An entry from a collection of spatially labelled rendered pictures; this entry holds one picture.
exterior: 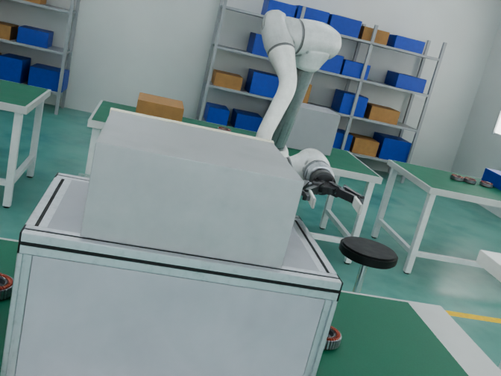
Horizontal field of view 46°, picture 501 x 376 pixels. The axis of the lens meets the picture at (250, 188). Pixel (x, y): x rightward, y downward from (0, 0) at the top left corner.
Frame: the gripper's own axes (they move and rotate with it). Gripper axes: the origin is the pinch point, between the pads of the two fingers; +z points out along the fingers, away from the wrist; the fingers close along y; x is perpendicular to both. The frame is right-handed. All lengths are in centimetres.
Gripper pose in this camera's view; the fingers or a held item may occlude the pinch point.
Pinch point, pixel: (336, 205)
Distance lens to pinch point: 166.8
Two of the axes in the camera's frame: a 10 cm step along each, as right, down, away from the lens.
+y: -9.8, -1.3, -1.6
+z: 1.0, 3.6, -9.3
